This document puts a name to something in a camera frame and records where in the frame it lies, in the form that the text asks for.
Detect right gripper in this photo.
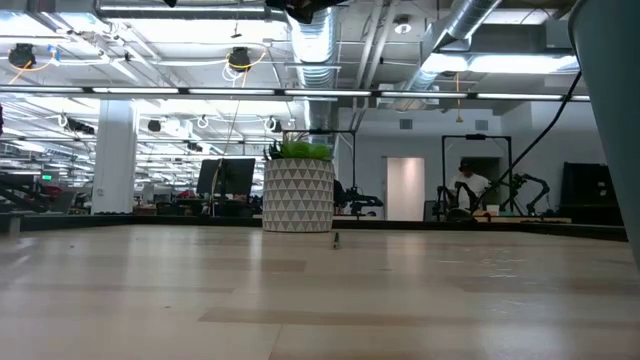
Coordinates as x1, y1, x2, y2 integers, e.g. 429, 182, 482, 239
264, 0, 351, 25

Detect black computer monitor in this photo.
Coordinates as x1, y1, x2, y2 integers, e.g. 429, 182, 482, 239
195, 158, 257, 197

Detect black table frame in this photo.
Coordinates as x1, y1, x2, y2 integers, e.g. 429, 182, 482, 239
0, 212, 629, 242

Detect overhead light bar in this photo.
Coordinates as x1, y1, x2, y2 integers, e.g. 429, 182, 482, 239
0, 85, 591, 103

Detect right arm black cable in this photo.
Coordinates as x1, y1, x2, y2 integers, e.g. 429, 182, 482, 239
472, 69, 584, 214

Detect black cabinet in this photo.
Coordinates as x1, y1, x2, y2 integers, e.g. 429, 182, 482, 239
559, 162, 624, 226

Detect white column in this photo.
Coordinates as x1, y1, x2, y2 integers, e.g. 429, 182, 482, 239
91, 99, 139, 215

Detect white door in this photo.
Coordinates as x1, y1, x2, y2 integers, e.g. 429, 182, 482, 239
385, 156, 426, 222

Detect person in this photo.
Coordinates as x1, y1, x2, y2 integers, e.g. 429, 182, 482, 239
447, 158, 491, 211

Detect teal plastic bin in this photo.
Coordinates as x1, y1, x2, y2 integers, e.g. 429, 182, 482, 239
567, 0, 640, 274

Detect succulent in triangle-pattern pot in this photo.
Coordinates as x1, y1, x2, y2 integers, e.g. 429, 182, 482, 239
262, 130, 335, 234

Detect round silver air duct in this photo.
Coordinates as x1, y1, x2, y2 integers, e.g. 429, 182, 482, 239
284, 0, 342, 131

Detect black ceiling device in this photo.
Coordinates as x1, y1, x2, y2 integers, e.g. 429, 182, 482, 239
7, 42, 37, 70
227, 46, 253, 73

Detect background robot arms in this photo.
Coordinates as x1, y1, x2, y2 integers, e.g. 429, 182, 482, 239
433, 172, 551, 217

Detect slanted silver air duct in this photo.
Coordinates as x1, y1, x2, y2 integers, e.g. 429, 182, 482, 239
404, 0, 504, 94

